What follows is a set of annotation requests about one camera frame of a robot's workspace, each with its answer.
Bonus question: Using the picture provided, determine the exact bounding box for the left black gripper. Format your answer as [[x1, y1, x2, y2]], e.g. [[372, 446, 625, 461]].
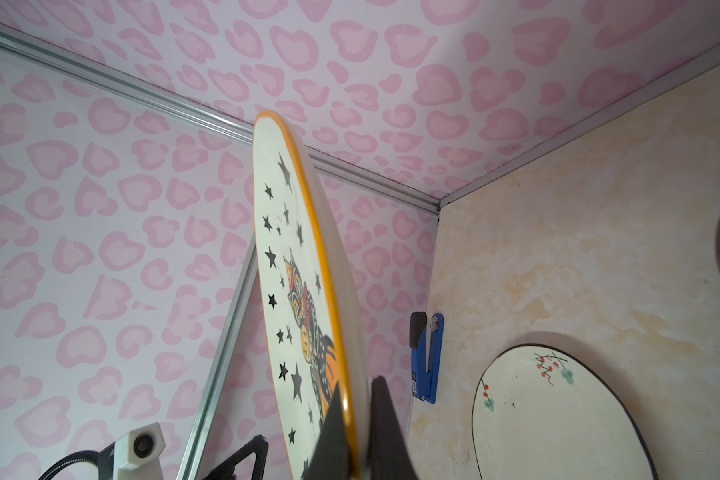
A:
[[203, 435, 269, 480]]

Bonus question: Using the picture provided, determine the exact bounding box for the cat and stars plate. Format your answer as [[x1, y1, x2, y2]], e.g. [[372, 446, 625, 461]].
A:
[[253, 111, 370, 479]]

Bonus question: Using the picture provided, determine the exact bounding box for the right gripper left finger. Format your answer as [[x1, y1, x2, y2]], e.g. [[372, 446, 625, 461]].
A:
[[303, 386, 351, 480]]

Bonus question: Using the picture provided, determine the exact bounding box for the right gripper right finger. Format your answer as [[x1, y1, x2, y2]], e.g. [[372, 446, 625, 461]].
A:
[[368, 376, 418, 480]]

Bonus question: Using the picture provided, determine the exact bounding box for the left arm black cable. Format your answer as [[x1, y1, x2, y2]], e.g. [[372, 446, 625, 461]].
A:
[[35, 449, 103, 480]]

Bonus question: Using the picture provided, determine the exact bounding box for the cream plate with red berries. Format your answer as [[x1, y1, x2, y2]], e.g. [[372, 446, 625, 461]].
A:
[[471, 344, 658, 479]]

